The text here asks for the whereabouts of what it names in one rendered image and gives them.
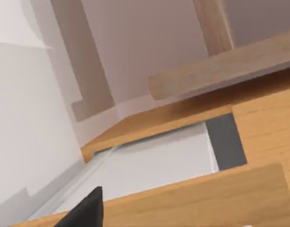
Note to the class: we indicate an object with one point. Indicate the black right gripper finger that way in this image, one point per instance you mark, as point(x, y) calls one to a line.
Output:
point(89, 210)

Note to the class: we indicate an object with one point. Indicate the grey drawer inside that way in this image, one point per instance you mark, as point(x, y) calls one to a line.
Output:
point(154, 160)

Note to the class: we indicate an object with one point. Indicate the wooden cupboard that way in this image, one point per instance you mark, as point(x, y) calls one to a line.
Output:
point(258, 94)

